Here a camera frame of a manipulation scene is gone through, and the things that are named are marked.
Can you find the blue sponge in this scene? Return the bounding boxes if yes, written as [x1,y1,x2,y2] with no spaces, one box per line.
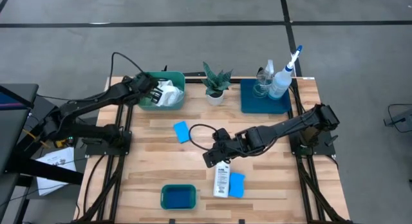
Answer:
[173,120,191,144]
[228,172,247,200]

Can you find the black desk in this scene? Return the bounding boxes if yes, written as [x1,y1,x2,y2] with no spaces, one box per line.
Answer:
[0,83,84,186]

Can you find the small teal plastic bin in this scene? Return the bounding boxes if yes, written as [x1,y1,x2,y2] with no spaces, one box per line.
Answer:
[160,183,198,210]

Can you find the white paper sheets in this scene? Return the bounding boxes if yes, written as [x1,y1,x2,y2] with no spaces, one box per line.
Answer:
[34,146,78,197]

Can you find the large teal plastic bin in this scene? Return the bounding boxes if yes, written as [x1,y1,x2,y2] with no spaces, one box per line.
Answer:
[137,71,187,111]

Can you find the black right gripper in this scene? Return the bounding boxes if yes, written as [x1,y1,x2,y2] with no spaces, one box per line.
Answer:
[202,136,245,169]

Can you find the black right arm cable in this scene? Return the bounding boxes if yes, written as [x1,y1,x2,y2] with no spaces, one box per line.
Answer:
[187,123,223,152]

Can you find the clear spray bottle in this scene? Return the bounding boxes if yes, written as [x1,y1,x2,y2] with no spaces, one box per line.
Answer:
[252,59,276,99]

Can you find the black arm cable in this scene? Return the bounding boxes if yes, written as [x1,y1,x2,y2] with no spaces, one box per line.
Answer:
[187,123,223,152]
[108,51,146,88]

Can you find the green snake plant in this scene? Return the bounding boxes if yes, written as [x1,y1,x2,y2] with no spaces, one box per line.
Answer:
[201,61,234,97]

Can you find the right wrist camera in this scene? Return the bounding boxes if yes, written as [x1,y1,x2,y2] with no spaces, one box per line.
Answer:
[211,127,231,142]

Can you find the white plant pot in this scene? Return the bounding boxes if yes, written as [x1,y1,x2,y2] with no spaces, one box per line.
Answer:
[205,90,225,107]

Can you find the blue tray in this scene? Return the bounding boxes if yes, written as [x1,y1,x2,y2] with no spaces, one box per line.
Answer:
[239,78,292,115]

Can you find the white spray bottle blue collar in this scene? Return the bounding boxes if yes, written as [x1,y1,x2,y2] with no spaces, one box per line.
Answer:
[267,44,304,100]

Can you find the black table frame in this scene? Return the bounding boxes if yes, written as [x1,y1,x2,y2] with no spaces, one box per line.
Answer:
[75,71,353,224]

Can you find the white cloth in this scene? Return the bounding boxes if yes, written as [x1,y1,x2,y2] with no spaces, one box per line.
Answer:
[155,79,185,107]

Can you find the white lotion bottle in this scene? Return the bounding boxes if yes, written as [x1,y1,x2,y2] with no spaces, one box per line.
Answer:
[212,160,232,199]

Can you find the black floor stand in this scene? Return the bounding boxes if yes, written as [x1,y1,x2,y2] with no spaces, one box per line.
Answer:
[382,103,412,134]

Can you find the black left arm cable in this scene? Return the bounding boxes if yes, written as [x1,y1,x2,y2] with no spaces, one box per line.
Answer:
[108,51,146,88]

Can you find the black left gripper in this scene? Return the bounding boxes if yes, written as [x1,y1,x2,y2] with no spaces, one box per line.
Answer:
[133,71,164,104]

